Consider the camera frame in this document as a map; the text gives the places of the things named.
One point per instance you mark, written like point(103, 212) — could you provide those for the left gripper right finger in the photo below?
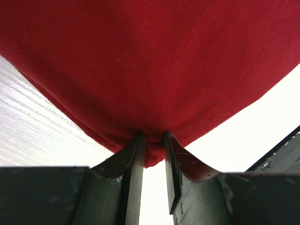
point(195, 196)

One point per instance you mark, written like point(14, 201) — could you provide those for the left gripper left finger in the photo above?
point(111, 194)

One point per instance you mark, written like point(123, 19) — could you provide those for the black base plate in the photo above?
point(284, 157)

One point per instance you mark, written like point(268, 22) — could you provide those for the dark red t shirt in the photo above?
point(117, 67)

